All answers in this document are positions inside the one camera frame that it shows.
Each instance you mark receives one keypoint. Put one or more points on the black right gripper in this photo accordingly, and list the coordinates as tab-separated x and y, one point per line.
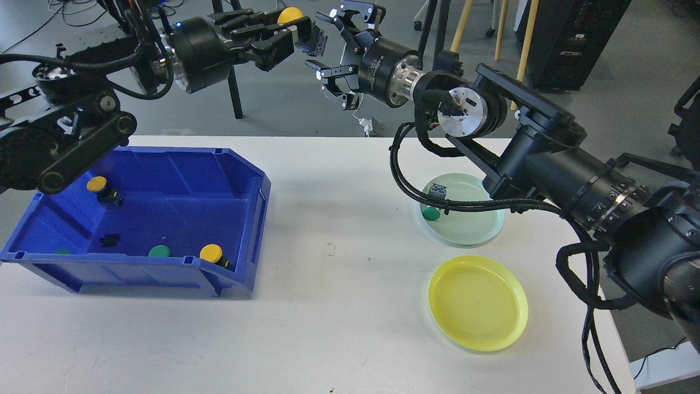
371	64

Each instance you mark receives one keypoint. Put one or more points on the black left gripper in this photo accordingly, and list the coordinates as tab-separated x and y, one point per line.
202	49

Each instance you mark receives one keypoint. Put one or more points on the yellow button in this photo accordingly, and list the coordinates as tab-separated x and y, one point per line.
307	36
106	195
213	253

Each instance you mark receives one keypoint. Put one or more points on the green button with black base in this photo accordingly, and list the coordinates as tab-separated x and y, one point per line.
432	212

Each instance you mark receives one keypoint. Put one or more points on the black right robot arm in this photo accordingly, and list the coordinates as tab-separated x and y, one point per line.
636	218

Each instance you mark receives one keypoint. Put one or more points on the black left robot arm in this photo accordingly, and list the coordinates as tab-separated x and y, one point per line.
55	130

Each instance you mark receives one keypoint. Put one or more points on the light green plate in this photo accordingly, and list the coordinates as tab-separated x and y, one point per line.
463	229

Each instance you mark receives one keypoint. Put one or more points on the green button front middle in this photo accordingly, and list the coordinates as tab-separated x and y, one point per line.
160	251

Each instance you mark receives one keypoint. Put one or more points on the yellow plate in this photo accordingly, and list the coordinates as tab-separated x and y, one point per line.
478	303

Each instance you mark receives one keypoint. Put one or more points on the black tripod legs left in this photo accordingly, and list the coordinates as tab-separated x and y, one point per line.
235	93

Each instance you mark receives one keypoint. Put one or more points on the white power adapter on floor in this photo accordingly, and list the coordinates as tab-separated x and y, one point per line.
372	127

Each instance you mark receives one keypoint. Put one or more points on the black stand legs centre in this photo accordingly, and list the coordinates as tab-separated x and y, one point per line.
423	22

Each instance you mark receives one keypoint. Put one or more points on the wooden leg left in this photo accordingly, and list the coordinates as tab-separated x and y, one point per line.
463	19

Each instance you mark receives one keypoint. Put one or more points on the wooden leg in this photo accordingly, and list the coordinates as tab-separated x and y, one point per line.
463	19
527	41

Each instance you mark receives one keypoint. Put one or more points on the wooden leg right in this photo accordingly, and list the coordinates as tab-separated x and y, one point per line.
527	41

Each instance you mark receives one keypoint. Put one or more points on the black computer tower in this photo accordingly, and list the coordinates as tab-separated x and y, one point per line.
568	38

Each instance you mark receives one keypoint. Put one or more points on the blue plastic storage bin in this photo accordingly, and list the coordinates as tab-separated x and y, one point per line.
184	198

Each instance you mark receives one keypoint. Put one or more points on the small black part in bin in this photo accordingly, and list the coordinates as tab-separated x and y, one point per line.
109	240

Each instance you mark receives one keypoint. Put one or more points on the white beam bottom right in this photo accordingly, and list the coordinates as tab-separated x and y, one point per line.
665	367

